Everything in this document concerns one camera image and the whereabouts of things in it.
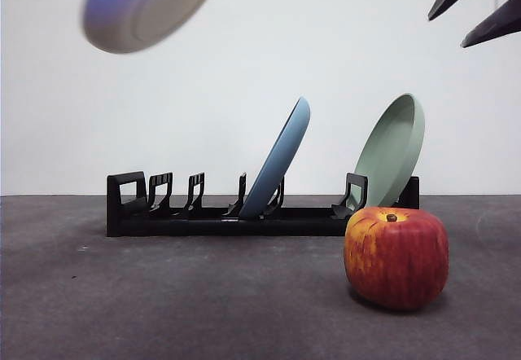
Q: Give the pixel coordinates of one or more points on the cream round plate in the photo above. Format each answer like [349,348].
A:
[138,5]

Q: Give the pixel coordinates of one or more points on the green round plate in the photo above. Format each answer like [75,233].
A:
[388,152]

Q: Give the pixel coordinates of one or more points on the blue round plate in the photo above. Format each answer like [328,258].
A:
[281,160]

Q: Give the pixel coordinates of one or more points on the black plastic plate rack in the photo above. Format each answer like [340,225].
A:
[285,226]

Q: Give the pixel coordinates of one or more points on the red yellow apple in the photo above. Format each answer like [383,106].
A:
[397,259]

